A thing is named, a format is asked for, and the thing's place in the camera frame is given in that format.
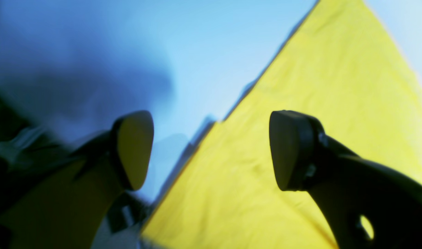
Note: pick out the orange yellow T-shirt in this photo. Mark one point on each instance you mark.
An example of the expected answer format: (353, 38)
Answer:
(341, 67)

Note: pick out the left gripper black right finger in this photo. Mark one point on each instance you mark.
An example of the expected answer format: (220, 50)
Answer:
(367, 205)

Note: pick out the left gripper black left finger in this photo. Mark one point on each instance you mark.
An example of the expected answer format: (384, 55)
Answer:
(61, 206)

